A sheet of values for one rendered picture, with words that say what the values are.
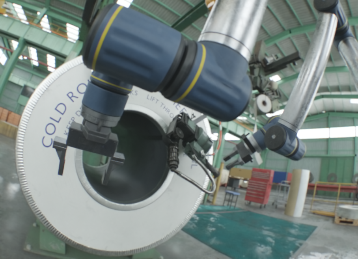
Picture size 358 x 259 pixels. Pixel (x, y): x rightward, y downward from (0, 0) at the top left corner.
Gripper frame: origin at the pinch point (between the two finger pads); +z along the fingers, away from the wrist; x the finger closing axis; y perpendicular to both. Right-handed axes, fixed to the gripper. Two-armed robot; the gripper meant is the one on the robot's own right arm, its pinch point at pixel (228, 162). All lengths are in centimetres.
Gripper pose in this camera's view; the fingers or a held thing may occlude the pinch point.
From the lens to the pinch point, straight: 101.0
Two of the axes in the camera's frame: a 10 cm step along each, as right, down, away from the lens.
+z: -7.6, 5.8, 3.1
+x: 0.3, -4.4, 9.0
